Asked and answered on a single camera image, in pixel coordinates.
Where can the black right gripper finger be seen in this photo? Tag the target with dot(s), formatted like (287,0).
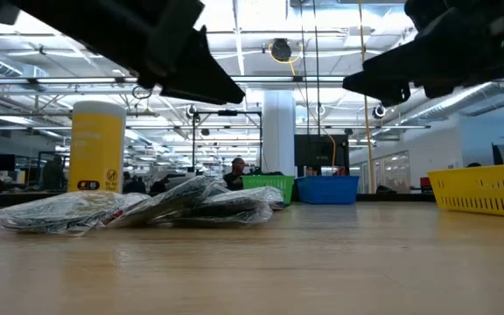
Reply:
(418,61)
(383,89)

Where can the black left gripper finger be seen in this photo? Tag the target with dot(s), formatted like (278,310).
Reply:
(204,79)

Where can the clear plastic bagged comb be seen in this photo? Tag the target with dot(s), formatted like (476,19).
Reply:
(169,199)
(234,205)
(59,212)

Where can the black cabinet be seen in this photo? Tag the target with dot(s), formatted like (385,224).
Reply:
(317,151)

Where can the white building column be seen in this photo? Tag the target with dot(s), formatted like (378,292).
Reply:
(279,131)

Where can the person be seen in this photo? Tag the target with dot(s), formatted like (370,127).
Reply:
(234,175)
(135,184)
(53,175)
(473,165)
(311,170)

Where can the blue plastic basket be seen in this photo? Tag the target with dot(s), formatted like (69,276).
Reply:
(328,190)

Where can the yellow white wipes canister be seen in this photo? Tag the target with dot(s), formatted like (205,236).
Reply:
(96,149)

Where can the green plastic basket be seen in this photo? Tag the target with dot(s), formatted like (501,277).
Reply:
(274,181)

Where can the yellow plastic basket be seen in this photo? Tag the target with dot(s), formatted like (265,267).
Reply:
(484,188)

